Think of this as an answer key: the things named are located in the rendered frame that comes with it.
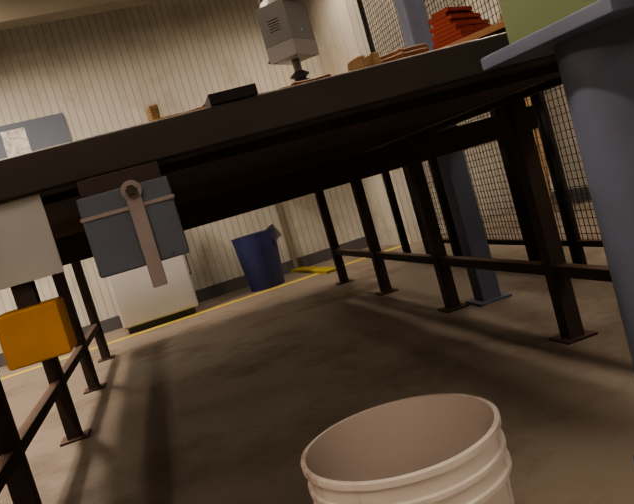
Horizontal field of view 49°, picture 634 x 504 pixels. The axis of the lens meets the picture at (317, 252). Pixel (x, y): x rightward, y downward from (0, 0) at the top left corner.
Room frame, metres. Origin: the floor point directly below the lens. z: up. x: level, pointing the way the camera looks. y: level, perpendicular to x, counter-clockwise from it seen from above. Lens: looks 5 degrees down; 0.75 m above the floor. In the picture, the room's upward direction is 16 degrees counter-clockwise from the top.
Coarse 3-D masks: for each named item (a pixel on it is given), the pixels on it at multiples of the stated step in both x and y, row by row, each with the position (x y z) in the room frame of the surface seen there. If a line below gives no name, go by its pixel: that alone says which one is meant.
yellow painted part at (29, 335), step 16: (16, 288) 1.01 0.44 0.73; (32, 288) 1.02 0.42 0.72; (16, 304) 1.01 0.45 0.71; (32, 304) 1.02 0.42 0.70; (48, 304) 0.99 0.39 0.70; (64, 304) 1.06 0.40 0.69; (0, 320) 0.97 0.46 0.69; (16, 320) 0.98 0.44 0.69; (32, 320) 0.98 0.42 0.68; (48, 320) 0.99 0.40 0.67; (64, 320) 1.01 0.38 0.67; (0, 336) 0.97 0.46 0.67; (16, 336) 0.98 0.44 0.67; (32, 336) 0.98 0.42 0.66; (48, 336) 0.98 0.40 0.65; (64, 336) 0.99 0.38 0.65; (16, 352) 0.97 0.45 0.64; (32, 352) 0.98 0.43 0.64; (48, 352) 0.98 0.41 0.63; (64, 352) 0.99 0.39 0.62; (16, 368) 0.97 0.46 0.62
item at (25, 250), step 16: (0, 208) 1.01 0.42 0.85; (16, 208) 1.01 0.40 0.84; (32, 208) 1.02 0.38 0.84; (0, 224) 1.01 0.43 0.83; (16, 224) 1.01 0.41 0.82; (32, 224) 1.01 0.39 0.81; (48, 224) 1.02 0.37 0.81; (0, 240) 1.00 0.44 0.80; (16, 240) 1.01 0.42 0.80; (32, 240) 1.01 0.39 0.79; (48, 240) 1.02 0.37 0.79; (0, 256) 1.00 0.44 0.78; (16, 256) 1.01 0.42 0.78; (32, 256) 1.01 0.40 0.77; (48, 256) 1.02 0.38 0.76; (0, 272) 1.00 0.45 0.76; (16, 272) 1.01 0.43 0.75; (32, 272) 1.01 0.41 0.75; (48, 272) 1.01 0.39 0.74; (0, 288) 1.00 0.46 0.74
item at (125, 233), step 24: (144, 168) 1.04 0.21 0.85; (96, 192) 1.03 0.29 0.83; (120, 192) 1.02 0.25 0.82; (144, 192) 1.03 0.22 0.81; (168, 192) 1.03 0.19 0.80; (96, 216) 1.01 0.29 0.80; (120, 216) 1.02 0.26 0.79; (144, 216) 1.02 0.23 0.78; (168, 216) 1.03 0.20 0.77; (96, 240) 1.01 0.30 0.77; (120, 240) 1.01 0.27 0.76; (144, 240) 1.01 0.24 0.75; (168, 240) 1.03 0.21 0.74; (96, 264) 1.01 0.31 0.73; (120, 264) 1.01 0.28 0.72; (144, 264) 1.02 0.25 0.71
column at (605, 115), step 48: (624, 0) 0.82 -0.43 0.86; (528, 48) 0.96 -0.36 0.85; (576, 48) 0.95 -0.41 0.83; (624, 48) 0.90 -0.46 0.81; (576, 96) 0.97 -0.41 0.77; (624, 96) 0.91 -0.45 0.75; (624, 144) 0.92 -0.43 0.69; (624, 192) 0.93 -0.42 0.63; (624, 240) 0.94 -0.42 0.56; (624, 288) 0.97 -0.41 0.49
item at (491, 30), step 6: (498, 24) 1.86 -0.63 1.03; (480, 30) 1.91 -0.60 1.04; (486, 30) 1.89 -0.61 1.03; (492, 30) 1.88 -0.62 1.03; (498, 30) 1.88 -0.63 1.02; (504, 30) 1.91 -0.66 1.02; (468, 36) 1.94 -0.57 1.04; (474, 36) 1.92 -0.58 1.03; (480, 36) 1.91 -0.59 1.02; (486, 36) 1.93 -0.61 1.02; (456, 42) 1.97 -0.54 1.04; (462, 42) 1.95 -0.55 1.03
